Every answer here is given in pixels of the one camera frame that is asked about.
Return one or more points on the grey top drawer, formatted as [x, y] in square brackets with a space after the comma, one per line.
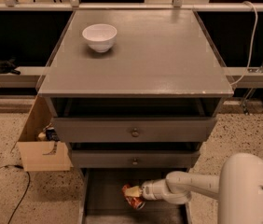
[131, 130]

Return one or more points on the wooden side box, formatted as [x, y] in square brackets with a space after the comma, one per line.
[38, 154]

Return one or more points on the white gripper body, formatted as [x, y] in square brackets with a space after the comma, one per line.
[149, 189]

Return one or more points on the grey open bottom drawer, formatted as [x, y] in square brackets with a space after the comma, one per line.
[103, 201]

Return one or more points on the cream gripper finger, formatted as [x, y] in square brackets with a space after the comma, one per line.
[134, 191]

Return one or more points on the white ceramic bowl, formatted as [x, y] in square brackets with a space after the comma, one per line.
[100, 37]

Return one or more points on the grey metal rail frame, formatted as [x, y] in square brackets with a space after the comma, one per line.
[198, 5]

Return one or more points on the grey drawer cabinet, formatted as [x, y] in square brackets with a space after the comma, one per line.
[160, 67]

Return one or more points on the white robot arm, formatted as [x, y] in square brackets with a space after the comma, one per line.
[238, 189]

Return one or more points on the red coke can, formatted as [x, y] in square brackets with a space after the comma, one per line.
[135, 203]

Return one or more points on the grey middle drawer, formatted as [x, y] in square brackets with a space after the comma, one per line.
[134, 159]

